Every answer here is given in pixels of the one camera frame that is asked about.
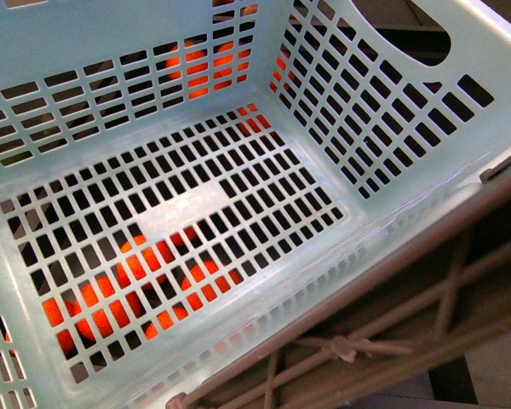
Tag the light teal plastic basket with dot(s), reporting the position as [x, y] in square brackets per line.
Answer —
[180, 181]

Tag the brown basket handle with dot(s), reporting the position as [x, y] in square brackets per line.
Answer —
[444, 292]

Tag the white zip tie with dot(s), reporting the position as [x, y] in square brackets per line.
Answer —
[343, 349]

